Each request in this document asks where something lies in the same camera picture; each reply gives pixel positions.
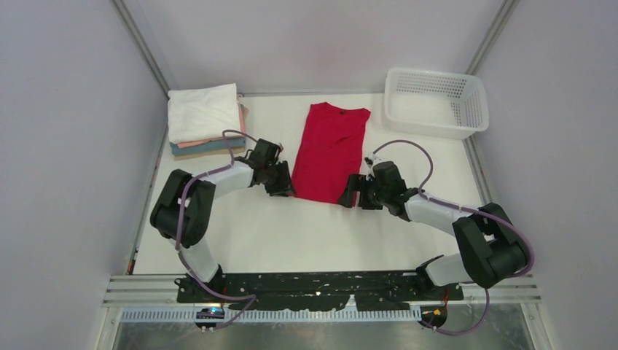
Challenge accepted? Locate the red t shirt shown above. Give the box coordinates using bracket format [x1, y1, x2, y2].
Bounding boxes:
[292, 102, 371, 204]

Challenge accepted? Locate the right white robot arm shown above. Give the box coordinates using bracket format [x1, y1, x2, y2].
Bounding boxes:
[337, 161, 533, 294]

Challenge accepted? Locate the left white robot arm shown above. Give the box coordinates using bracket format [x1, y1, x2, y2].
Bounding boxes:
[149, 139, 295, 303]

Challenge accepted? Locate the pink folded t shirt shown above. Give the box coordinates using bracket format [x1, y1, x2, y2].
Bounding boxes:
[176, 94, 248, 149]

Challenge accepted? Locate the blue folded t shirt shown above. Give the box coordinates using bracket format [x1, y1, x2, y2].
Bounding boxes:
[169, 137, 246, 156]

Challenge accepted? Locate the tan folded t shirt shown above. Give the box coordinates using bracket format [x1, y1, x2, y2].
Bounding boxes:
[173, 134, 246, 161]

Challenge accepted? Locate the white folded t shirt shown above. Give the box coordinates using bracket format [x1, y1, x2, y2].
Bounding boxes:
[168, 83, 241, 144]

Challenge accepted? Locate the white plastic basket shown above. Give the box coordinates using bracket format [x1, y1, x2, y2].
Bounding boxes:
[383, 68, 489, 140]

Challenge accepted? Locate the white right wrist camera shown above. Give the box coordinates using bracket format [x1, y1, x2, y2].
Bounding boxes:
[364, 154, 380, 168]

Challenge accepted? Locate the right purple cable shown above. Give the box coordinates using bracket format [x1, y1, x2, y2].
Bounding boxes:
[369, 139, 537, 337]

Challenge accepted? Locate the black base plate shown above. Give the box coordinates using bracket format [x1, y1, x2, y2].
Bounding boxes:
[174, 270, 464, 311]

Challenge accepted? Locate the aluminium front rail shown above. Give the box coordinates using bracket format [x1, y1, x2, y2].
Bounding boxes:
[103, 271, 541, 325]

